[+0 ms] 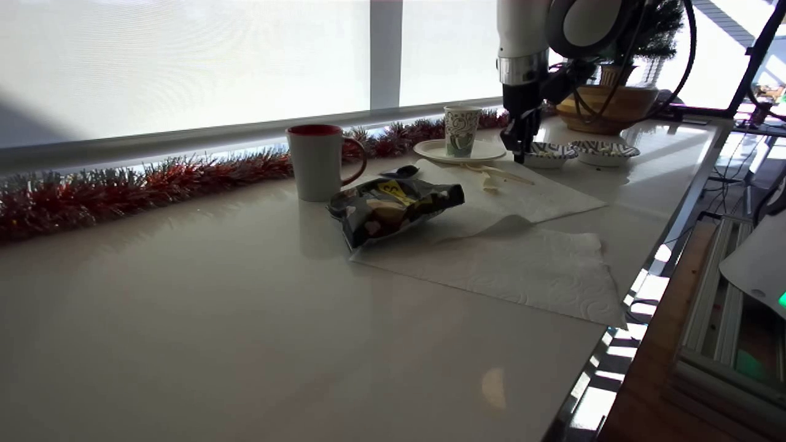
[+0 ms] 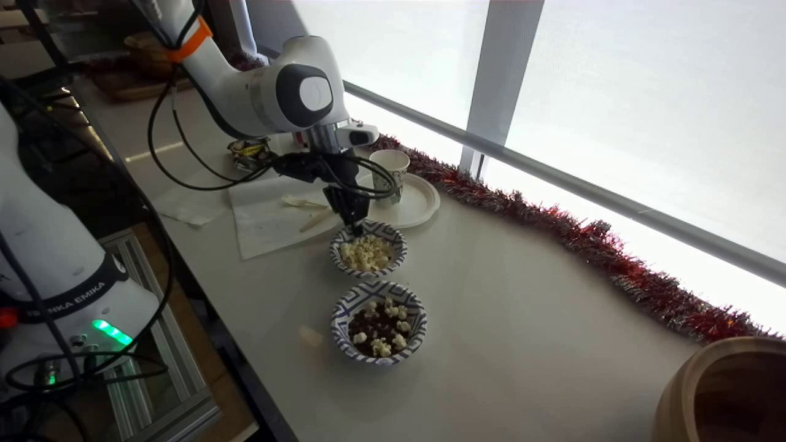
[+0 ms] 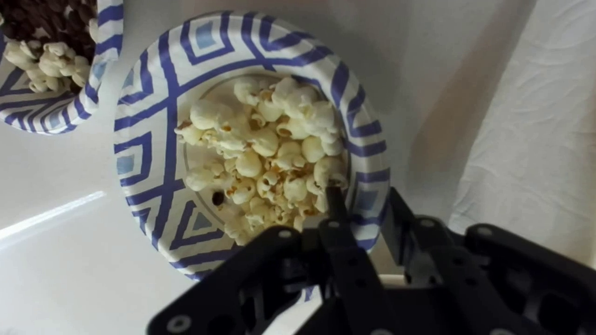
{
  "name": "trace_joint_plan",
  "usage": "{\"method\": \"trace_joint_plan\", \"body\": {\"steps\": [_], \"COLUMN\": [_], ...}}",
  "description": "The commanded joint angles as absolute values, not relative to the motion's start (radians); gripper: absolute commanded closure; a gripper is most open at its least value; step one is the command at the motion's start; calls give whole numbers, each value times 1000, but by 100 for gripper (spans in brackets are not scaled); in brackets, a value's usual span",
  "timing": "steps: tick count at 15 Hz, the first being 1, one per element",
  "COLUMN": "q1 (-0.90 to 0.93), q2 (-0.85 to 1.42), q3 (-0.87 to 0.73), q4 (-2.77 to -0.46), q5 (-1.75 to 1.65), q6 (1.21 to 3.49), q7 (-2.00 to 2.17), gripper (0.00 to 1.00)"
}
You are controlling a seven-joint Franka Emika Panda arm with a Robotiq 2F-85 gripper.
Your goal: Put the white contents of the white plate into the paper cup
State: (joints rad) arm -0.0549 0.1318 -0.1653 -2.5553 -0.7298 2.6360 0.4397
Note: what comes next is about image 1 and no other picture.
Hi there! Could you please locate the white round plate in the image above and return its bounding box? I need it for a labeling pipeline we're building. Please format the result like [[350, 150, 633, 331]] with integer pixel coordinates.
[[411, 134, 512, 167]]

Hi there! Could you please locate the white napkin under forks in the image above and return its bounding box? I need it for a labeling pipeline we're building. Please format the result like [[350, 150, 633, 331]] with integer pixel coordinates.
[[352, 158, 610, 240]]

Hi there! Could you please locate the printed paper cup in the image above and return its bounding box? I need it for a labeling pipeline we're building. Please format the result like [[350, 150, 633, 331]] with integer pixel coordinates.
[[443, 102, 485, 159]]

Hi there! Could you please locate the black tripod pole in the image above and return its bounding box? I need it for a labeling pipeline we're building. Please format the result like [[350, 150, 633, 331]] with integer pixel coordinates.
[[725, 0, 786, 128]]

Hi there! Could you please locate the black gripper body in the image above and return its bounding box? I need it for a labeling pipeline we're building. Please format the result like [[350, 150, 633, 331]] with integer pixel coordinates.
[[498, 75, 545, 137]]

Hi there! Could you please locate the cream plastic spoon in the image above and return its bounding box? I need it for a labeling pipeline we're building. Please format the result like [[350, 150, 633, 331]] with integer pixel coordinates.
[[477, 164, 536, 187]]

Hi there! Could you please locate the black yellow snack bag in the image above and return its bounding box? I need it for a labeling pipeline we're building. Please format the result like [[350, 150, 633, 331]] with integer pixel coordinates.
[[326, 164, 466, 250]]

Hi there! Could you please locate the white mug red inside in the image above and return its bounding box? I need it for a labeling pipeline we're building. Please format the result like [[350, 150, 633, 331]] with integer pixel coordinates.
[[284, 123, 372, 203]]

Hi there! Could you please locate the plain white paper napkin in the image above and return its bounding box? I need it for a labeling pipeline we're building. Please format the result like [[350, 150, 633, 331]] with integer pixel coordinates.
[[357, 226, 628, 329]]

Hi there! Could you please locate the white window post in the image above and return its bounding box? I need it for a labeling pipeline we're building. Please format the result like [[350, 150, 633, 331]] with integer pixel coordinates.
[[369, 0, 406, 112]]

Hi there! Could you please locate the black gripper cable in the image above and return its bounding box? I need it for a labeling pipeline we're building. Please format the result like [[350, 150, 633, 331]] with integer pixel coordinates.
[[648, 0, 701, 112]]

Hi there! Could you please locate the red silver tinsel garland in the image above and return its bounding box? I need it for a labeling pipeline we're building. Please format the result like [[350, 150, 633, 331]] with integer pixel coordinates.
[[0, 107, 512, 245]]

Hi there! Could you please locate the grey metal support frame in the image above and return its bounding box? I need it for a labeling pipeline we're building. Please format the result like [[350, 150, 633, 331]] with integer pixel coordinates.
[[671, 213, 786, 433]]

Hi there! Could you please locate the wooden bowl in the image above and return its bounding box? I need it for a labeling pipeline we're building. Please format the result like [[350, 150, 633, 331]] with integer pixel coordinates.
[[555, 84, 661, 137]]

